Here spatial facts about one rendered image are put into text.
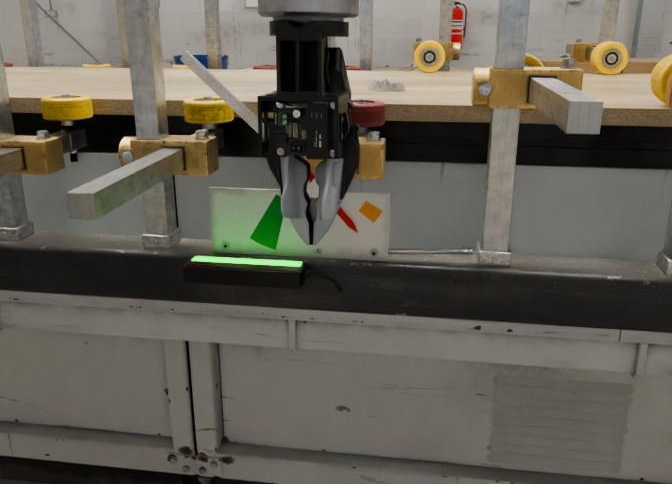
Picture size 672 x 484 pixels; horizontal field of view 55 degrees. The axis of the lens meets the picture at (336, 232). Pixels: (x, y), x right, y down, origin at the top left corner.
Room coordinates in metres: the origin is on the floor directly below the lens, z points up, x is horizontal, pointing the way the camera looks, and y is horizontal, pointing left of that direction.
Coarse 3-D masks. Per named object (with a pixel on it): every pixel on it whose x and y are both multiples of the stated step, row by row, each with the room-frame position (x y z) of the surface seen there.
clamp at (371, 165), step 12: (360, 144) 0.87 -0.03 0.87; (372, 144) 0.87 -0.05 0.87; (384, 144) 0.89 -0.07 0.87; (360, 156) 0.87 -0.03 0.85; (372, 156) 0.87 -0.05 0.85; (384, 156) 0.89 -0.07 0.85; (312, 168) 0.88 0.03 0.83; (360, 168) 0.87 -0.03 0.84; (372, 168) 0.87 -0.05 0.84; (384, 168) 0.90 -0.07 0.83
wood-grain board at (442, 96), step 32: (32, 96) 1.17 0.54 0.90; (96, 96) 1.17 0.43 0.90; (128, 96) 1.17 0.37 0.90; (192, 96) 1.17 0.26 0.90; (256, 96) 1.17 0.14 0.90; (352, 96) 1.17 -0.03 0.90; (384, 96) 1.17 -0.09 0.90; (416, 96) 1.17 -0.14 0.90; (448, 96) 1.17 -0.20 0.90; (608, 96) 1.17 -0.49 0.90; (640, 96) 1.17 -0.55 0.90
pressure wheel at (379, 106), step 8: (360, 104) 1.00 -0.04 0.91; (368, 104) 1.00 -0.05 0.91; (376, 104) 1.00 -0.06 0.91; (384, 104) 1.02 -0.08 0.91; (352, 112) 0.99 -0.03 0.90; (360, 112) 0.99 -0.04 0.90; (368, 112) 0.99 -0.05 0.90; (376, 112) 1.00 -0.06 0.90; (384, 112) 1.02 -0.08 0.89; (352, 120) 0.99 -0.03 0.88; (360, 120) 0.99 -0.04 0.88; (368, 120) 0.99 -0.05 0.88; (376, 120) 1.00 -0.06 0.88; (384, 120) 1.02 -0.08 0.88; (360, 128) 1.02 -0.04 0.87
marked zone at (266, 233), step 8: (272, 200) 0.89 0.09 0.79; (280, 200) 0.89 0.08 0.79; (272, 208) 0.89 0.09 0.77; (280, 208) 0.89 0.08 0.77; (264, 216) 0.89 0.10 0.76; (272, 216) 0.89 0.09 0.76; (280, 216) 0.89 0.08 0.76; (264, 224) 0.89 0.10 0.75; (272, 224) 0.89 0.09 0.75; (280, 224) 0.89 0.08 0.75; (256, 232) 0.89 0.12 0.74; (264, 232) 0.89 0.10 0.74; (272, 232) 0.89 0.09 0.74; (256, 240) 0.89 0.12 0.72; (264, 240) 0.89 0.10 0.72; (272, 240) 0.89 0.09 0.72; (272, 248) 0.89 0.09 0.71
